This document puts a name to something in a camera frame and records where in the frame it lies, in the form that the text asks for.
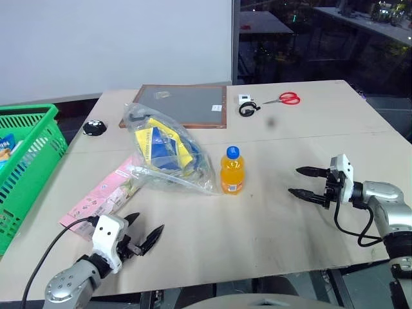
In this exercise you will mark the clear bag with yellow-blue goggles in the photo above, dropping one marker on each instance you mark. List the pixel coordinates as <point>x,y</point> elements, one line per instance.
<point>167,151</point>

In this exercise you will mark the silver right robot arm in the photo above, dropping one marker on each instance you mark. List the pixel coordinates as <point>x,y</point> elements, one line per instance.
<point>384,196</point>

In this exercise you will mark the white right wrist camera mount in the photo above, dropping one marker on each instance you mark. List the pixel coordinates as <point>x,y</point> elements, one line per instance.
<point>344,174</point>

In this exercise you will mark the wood-framed grey board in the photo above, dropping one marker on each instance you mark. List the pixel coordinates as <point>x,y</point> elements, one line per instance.
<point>190,106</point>

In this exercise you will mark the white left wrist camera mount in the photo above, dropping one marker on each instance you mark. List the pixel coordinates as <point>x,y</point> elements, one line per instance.
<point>107,235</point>

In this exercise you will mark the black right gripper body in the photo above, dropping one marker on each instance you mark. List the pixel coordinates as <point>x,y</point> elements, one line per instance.
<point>333,193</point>

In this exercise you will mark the black window frame post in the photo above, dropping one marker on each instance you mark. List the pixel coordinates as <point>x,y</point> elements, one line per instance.
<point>236,42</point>

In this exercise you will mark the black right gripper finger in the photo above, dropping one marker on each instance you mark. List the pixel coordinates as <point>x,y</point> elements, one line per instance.
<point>309,196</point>
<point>313,172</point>

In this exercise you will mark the pink flat carton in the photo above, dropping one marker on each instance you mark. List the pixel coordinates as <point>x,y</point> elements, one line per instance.
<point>96,202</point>

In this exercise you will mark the dark background table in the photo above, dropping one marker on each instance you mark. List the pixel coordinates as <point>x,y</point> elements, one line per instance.
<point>264,22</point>

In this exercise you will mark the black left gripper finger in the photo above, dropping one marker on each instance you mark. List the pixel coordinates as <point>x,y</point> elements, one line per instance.
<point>152,239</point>
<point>132,219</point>

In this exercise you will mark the orange juice bottle blue cap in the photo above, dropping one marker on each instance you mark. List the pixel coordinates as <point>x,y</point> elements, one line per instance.
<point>232,175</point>

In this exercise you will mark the small white device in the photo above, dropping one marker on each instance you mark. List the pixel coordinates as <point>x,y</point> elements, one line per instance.
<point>244,98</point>

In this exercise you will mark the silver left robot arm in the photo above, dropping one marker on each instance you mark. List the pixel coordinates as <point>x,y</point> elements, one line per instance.
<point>69,283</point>

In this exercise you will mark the long cluttered background table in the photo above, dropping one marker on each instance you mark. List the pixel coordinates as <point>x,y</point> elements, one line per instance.
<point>367,24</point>

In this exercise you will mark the blue snack packet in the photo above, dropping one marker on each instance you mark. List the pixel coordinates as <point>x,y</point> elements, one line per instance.
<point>6,143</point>

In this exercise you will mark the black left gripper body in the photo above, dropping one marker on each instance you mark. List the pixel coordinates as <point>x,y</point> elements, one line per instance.
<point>127,248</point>

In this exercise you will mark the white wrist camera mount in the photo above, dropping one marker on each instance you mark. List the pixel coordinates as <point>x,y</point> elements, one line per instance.
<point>107,235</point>
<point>344,174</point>

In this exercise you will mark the black round paw-print object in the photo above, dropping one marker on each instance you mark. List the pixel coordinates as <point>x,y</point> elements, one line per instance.
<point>93,127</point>

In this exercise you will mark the green plastic shopping basket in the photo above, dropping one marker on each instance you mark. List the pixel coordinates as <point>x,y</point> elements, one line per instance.
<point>29,151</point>

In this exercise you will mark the white label sticker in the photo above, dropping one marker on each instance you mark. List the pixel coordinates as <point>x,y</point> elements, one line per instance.
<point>217,108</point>

